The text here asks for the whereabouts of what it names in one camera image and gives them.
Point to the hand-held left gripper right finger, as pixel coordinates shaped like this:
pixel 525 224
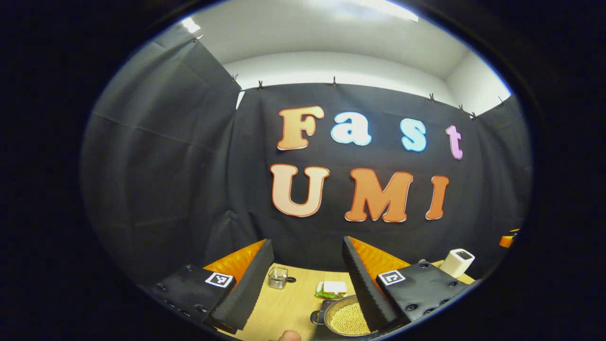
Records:
pixel 364 289

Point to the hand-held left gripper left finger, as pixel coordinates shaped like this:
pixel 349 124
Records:
pixel 246 289

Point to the small clear glass holder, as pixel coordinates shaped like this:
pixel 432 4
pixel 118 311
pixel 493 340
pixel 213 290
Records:
pixel 277 278

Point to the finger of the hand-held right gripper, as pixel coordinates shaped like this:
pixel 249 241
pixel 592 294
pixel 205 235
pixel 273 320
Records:
pixel 507 240

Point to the black backdrop cloth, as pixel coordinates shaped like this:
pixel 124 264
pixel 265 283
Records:
pixel 189 156

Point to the row of cloth clips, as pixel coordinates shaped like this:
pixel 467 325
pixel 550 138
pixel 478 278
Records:
pixel 334 81

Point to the sandwich with lettuce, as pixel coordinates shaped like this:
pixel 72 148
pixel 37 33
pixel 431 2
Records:
pixel 334 287

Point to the pile of soybeans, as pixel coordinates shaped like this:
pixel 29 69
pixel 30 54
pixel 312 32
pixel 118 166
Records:
pixel 348 319

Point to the white toaster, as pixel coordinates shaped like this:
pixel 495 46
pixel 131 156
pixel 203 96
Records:
pixel 455 264

